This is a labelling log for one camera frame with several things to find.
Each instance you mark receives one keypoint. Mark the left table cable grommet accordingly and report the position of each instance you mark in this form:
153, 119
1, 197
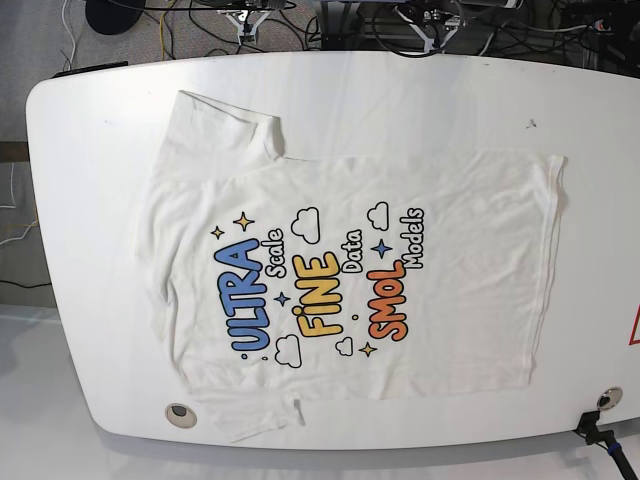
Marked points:
180, 416

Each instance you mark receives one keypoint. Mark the black aluminium frame stand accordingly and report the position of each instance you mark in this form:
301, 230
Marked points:
344, 25

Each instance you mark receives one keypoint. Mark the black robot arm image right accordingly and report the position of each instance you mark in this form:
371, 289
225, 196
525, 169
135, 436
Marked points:
436, 23

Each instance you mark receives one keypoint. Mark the table cable grommet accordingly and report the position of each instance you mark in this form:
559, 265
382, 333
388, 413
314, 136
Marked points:
609, 399
180, 416

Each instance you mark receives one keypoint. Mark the black robot arm image left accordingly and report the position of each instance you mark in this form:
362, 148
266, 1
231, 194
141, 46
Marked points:
115, 17

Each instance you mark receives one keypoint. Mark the white printed T-shirt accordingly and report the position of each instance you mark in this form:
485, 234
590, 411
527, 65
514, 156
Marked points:
273, 282

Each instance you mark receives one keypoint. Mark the black clamp with cable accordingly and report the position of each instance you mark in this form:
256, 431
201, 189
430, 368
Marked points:
588, 430

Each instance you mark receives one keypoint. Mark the right table cable grommet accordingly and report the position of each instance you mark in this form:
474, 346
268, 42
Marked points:
609, 399

